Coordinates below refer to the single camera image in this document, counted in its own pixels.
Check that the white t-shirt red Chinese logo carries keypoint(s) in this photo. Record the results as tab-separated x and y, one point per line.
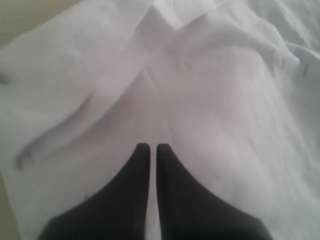
233	86

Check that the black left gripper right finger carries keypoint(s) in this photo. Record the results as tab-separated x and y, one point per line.
188	211

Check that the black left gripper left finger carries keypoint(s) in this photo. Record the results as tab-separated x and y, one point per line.
117	212

